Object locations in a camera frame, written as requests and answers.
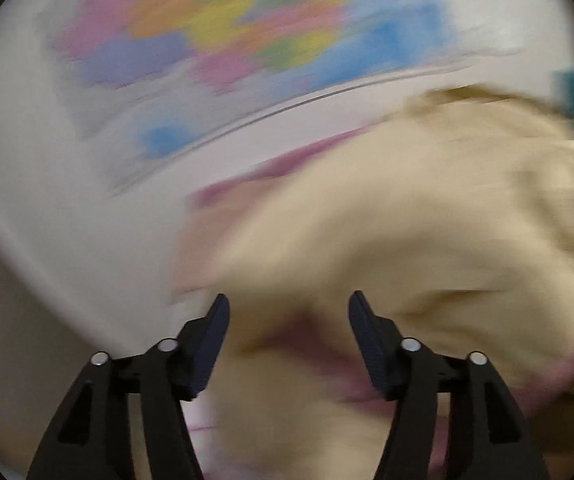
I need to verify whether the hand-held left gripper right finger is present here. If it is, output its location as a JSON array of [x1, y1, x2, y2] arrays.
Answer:
[[347, 290, 551, 480]]

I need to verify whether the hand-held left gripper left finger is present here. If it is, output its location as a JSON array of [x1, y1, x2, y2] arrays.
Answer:
[[27, 293, 231, 480]]

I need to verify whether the cream garment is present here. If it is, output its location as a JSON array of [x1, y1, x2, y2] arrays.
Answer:
[[202, 87, 574, 480]]

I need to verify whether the pink printed blanket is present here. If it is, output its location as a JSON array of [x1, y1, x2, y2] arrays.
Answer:
[[169, 125, 574, 480]]

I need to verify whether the colourful wall map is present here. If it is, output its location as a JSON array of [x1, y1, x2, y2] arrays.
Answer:
[[37, 0, 460, 163]]

